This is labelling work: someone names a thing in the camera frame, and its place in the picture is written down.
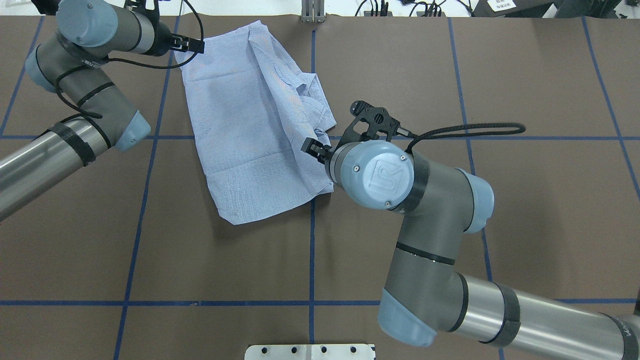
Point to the light blue striped shirt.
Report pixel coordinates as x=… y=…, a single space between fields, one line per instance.
x=251 y=108

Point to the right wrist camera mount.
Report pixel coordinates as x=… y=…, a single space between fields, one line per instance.
x=368 y=124

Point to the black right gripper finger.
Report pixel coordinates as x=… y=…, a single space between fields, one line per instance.
x=316 y=149

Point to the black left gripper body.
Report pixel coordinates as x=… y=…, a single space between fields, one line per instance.
x=163 y=44

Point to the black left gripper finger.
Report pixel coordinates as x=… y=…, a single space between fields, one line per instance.
x=186 y=44

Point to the grey aluminium frame post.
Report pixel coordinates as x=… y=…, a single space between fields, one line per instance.
x=313 y=11

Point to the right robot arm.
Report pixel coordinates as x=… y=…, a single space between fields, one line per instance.
x=423 y=295

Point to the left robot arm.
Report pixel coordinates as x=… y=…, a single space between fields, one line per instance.
x=70 y=65

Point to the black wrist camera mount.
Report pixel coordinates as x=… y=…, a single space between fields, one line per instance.
x=147 y=8

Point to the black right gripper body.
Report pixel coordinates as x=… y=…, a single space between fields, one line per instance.
x=314 y=146

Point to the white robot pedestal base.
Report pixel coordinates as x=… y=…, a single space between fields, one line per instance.
x=335 y=351

